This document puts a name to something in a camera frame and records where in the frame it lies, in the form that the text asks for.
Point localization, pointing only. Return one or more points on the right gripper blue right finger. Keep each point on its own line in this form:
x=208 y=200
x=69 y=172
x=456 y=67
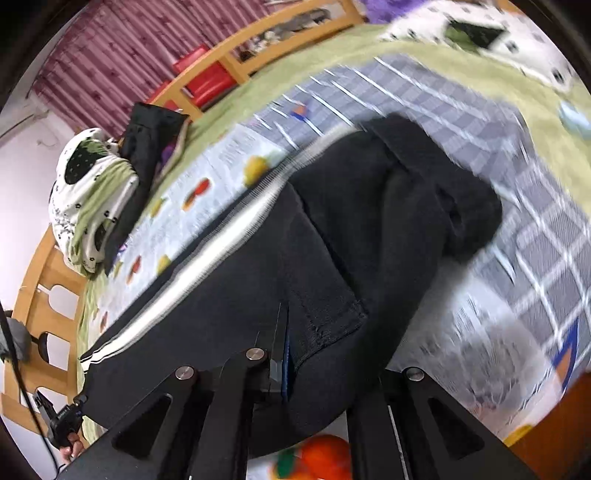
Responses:
x=381 y=428

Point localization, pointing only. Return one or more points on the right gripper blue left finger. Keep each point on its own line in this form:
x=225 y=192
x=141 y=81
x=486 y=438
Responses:
x=249 y=378

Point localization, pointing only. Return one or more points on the black pants with white stripes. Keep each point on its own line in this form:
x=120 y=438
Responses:
x=342 y=241

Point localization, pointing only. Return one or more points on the grey checked bed sheet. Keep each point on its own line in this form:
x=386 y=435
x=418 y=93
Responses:
x=540 y=260

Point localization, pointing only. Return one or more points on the folded white green quilt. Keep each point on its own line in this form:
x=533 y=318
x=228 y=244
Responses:
x=93 y=185

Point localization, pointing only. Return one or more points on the black folded garment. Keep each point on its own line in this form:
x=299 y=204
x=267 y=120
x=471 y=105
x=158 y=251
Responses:
x=150 y=130

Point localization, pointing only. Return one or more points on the maroon striped curtain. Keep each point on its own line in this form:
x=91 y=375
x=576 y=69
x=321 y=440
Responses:
x=116 y=53

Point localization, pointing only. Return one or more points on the green bed blanket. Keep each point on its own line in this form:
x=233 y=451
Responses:
x=562 y=151

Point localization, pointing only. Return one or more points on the purple plush toy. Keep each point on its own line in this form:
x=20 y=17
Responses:
x=386 y=11

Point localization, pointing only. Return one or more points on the white spotted pillow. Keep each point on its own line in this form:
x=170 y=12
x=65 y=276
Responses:
x=507 y=37

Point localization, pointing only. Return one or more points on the wooden bed frame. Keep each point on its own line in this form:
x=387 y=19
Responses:
x=50 y=298

